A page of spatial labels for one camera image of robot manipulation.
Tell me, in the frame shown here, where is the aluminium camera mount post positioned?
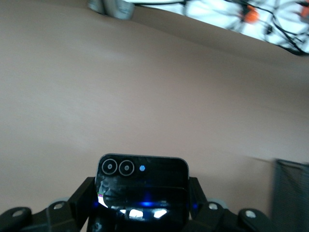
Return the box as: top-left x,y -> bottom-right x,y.
86,0 -> 135,20

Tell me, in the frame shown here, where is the black wire mesh basket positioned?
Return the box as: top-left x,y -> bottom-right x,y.
272,158 -> 309,232

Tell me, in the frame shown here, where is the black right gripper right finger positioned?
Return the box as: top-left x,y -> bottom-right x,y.
187,177 -> 275,232

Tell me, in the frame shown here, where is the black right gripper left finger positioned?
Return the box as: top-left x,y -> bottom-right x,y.
0,176 -> 96,232

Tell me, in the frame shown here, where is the small black flip phone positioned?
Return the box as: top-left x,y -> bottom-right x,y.
88,153 -> 190,232

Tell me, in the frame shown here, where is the black floor cable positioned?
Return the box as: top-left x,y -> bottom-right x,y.
260,7 -> 309,56

